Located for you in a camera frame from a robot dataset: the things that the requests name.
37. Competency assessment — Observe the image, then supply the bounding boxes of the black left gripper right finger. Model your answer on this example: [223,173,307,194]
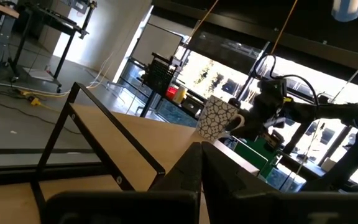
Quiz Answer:
[201,141,358,224]

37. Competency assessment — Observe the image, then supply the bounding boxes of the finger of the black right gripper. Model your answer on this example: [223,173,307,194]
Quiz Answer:
[228,108,264,141]

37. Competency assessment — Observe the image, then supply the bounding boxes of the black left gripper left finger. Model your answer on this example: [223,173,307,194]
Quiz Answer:
[41,141,203,224]

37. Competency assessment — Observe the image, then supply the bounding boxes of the black geometric patterned white mug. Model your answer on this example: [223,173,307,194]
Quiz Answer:
[196,95,246,142]

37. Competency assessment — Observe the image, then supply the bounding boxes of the green box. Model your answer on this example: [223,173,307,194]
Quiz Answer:
[233,136,279,180]

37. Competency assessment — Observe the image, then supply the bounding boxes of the black box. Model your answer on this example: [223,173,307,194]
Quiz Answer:
[181,96,204,119]

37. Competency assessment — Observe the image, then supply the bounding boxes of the yellow container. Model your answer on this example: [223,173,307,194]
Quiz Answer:
[172,85,188,105]

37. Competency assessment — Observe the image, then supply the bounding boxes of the red container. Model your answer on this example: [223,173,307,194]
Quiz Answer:
[165,86,178,100]

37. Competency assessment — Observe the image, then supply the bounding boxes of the white blue hanging cylinder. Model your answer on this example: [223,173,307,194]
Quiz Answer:
[331,0,358,23]

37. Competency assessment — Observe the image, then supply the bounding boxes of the grey partition panel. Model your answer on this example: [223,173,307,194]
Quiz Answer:
[131,22,183,68]

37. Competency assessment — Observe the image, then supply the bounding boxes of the yellow floor power strip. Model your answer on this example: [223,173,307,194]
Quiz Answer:
[19,89,43,107]

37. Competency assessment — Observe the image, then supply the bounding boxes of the white floor sheet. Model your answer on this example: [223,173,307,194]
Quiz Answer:
[23,67,55,83]

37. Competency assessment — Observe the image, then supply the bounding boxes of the black rolling cart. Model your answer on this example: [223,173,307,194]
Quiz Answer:
[7,0,98,94]

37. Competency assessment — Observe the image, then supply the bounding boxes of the wooden desk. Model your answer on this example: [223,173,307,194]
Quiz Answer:
[0,0,21,19]

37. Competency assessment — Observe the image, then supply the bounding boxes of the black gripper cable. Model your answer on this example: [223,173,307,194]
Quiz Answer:
[254,54,320,107]

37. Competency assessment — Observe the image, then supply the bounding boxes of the wooden shelf with black frame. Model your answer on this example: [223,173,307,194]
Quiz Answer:
[31,82,260,218]

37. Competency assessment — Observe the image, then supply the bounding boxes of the yellow hanging cord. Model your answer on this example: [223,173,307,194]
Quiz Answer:
[183,0,220,45]
[270,0,300,56]

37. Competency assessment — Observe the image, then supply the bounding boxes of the white hanging cord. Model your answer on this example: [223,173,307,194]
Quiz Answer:
[330,46,358,104]

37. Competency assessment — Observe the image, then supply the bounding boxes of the black table frame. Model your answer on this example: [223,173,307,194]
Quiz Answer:
[0,163,111,188]

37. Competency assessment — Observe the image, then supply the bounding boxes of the white floor cables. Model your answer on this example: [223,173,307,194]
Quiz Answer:
[0,52,114,96]

